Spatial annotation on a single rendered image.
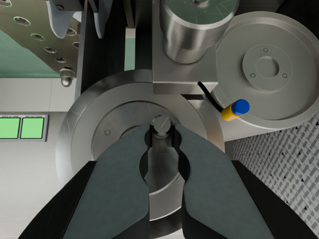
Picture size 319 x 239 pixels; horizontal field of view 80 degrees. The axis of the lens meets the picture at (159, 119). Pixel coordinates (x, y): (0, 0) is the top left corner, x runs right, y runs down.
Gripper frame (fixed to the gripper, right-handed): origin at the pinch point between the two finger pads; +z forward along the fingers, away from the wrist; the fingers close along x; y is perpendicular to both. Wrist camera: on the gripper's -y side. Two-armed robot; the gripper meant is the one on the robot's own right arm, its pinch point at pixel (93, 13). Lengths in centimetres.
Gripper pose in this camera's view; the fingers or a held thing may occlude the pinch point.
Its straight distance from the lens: 27.1
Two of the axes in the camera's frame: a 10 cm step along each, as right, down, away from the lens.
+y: 0.1, 9.8, -1.9
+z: -0.2, 1.9, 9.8
